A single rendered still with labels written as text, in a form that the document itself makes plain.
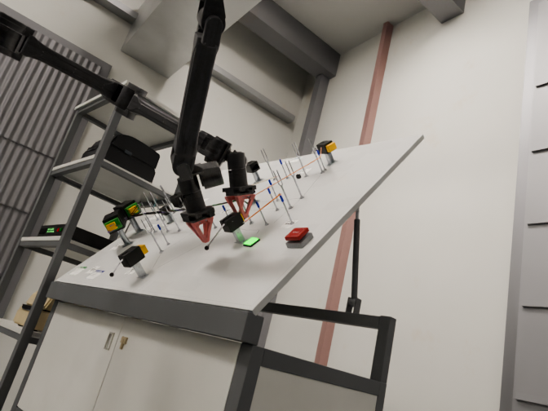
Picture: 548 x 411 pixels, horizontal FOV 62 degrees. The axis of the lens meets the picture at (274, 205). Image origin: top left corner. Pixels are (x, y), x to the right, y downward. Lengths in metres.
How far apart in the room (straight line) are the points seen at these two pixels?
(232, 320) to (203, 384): 0.18
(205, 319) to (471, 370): 1.93
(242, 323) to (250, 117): 3.83
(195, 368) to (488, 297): 1.99
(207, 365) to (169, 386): 0.14
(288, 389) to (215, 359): 0.19
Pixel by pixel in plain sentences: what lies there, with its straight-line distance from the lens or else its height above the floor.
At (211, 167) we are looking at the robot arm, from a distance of 1.29.
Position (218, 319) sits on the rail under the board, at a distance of 1.10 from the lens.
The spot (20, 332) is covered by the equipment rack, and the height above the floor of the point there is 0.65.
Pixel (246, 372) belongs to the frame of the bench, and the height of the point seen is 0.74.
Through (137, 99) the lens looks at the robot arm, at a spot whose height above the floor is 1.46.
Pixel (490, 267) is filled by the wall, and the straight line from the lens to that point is 2.89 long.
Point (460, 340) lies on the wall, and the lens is 2.87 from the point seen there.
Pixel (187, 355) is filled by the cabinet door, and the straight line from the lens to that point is 1.23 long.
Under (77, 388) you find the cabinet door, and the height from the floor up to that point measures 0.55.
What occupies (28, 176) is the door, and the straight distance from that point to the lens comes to 3.76.
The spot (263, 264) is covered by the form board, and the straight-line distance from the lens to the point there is 1.22.
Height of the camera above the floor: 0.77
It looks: 19 degrees up
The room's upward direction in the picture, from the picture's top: 15 degrees clockwise
